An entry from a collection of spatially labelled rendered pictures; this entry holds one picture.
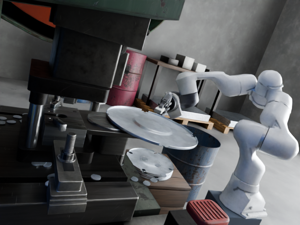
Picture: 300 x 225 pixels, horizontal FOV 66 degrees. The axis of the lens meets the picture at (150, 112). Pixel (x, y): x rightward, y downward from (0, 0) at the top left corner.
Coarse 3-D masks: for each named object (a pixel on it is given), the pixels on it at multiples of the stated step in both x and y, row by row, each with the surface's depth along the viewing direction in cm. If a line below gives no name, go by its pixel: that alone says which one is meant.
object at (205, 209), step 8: (192, 200) 43; (200, 200) 44; (208, 200) 45; (192, 208) 41; (200, 208) 41; (208, 208) 42; (216, 208) 43; (192, 216) 40; (200, 216) 39; (208, 216) 40; (216, 216) 41; (224, 216) 41; (200, 224) 39; (208, 224) 38; (216, 224) 39; (224, 224) 40
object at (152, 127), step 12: (108, 108) 70; (120, 108) 77; (132, 108) 82; (120, 120) 65; (132, 120) 69; (144, 120) 71; (156, 120) 76; (168, 120) 83; (132, 132) 59; (144, 132) 62; (156, 132) 65; (168, 132) 68; (180, 132) 74; (156, 144) 57; (168, 144) 60; (180, 144) 63; (192, 144) 66
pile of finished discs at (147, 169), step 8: (128, 152) 138; (136, 152) 141; (144, 152) 144; (152, 152) 148; (136, 160) 131; (152, 160) 136; (160, 160) 140; (168, 160) 144; (136, 168) 124; (144, 168) 125; (152, 168) 128; (160, 168) 131; (168, 168) 134; (144, 176) 123; (152, 176) 122; (160, 176) 124; (168, 176) 128
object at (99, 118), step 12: (84, 120) 60; (96, 120) 61; (108, 120) 63; (96, 132) 56; (108, 132) 57; (120, 132) 59; (96, 144) 63; (108, 144) 61; (120, 144) 62; (120, 156) 64
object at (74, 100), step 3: (63, 99) 55; (66, 99) 54; (69, 99) 55; (72, 99) 55; (75, 99) 56; (63, 102) 54; (66, 102) 55; (69, 102) 55; (72, 102) 55; (75, 102) 57
